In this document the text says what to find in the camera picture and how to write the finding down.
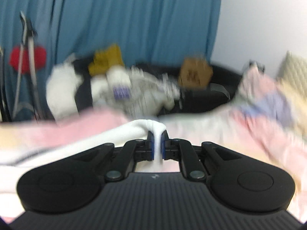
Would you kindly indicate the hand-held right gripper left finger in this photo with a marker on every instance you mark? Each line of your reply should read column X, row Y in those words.
column 150, row 146

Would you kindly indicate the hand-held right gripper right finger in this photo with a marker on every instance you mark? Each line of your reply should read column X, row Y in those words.
column 164, row 146

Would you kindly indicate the white garment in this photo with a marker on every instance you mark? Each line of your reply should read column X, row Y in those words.
column 100, row 146

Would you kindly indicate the brown cardboard box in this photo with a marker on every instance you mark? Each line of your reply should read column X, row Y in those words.
column 195, row 71

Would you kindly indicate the pink patterned blanket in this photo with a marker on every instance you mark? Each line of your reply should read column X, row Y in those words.
column 251, row 124

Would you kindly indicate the yellow cloth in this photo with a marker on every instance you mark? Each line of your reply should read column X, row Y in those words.
column 106, row 61

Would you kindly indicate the white plastic bag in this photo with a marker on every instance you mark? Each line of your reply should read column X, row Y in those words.
column 62, row 88

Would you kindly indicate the blue curtain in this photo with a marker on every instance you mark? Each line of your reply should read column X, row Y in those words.
column 115, row 24

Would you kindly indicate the cream knitted pillow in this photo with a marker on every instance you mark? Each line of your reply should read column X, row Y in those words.
column 293, row 69

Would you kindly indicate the metal stand with red part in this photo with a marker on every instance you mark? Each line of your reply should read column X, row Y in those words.
column 26, row 60

